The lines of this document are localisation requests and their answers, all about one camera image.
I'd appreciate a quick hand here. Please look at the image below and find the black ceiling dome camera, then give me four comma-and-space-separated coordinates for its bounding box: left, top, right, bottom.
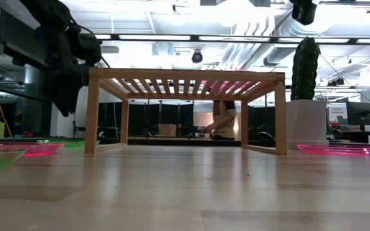
191, 50, 204, 64

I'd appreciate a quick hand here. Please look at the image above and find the white planter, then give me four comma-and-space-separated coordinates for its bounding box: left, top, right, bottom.
285, 99, 330, 150

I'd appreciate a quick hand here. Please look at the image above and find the white printed sign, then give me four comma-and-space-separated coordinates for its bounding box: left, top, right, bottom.
328, 103, 348, 124

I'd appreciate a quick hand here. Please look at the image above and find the standing person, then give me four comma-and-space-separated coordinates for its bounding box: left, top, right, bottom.
203, 100, 237, 141

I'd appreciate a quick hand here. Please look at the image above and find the translucent pink plastic plate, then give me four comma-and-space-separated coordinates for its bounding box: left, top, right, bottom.
296, 144, 370, 157
0, 142, 66, 157
200, 80, 269, 96

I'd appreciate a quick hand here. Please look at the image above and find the wooden slatted shelf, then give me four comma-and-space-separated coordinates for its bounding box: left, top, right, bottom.
84, 67, 288, 156

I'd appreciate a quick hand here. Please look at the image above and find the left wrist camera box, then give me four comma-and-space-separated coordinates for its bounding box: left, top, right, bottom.
75, 31, 103, 66

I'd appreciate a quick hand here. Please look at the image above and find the black overhead camera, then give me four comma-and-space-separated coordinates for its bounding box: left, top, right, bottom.
291, 0, 318, 26

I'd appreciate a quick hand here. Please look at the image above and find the black computer monitor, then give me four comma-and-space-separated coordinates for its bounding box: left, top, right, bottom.
346, 101, 370, 126

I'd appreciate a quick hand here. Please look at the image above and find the cardboard box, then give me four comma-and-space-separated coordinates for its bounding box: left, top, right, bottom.
158, 123, 177, 138

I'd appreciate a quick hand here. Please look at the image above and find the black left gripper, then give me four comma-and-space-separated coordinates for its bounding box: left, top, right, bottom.
45, 62, 91, 118

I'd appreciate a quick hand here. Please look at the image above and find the black overhead light bar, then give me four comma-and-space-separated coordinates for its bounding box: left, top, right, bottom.
93, 33, 370, 45

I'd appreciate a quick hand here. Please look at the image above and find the tall green cactus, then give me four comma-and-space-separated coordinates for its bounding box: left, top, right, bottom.
290, 36, 321, 101

